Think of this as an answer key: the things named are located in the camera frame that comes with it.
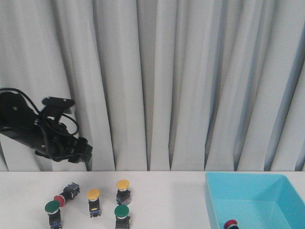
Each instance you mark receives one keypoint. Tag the grey pleated curtain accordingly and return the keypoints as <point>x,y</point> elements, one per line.
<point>180,85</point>

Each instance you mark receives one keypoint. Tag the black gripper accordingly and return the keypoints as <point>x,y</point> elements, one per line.
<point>59,146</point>

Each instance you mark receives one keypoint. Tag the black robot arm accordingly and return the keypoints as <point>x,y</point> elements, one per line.
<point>17,116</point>

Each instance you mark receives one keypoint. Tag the light blue plastic box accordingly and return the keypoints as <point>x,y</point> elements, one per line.
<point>255,201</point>

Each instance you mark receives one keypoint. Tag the green push button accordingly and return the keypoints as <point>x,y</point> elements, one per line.
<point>53,210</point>
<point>122,217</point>

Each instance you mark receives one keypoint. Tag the left green push button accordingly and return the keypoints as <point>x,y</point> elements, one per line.
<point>53,210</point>

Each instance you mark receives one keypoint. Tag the red push button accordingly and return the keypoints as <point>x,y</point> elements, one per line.
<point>231,224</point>
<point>69,193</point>

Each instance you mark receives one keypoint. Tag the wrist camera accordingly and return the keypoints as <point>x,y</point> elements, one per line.
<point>55,107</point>

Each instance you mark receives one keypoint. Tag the yellow push button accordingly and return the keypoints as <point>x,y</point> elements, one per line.
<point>123,196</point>
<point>94,202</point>

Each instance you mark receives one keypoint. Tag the lying red push button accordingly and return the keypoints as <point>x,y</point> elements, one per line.
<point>69,193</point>

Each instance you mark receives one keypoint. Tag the right green push button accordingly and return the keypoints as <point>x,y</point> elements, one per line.
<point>122,217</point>

